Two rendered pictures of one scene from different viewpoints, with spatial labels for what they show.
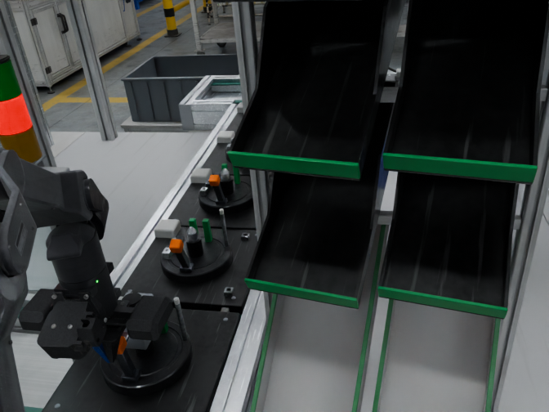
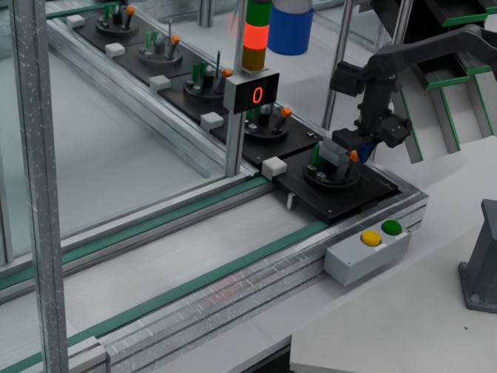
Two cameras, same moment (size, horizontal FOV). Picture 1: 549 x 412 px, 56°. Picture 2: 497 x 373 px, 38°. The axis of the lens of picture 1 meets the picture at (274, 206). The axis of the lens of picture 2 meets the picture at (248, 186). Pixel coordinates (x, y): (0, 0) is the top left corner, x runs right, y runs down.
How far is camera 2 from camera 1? 158 cm
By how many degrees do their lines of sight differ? 47
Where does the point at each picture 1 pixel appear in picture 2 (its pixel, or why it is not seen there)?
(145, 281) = (257, 150)
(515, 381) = not seen: hidden behind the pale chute
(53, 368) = (267, 217)
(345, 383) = (436, 132)
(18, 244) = not seen: outside the picture
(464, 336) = (459, 94)
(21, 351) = (232, 223)
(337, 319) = (420, 105)
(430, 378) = (457, 117)
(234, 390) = (379, 169)
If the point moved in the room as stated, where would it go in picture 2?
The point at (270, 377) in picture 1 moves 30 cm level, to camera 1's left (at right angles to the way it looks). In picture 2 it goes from (408, 145) to (347, 195)
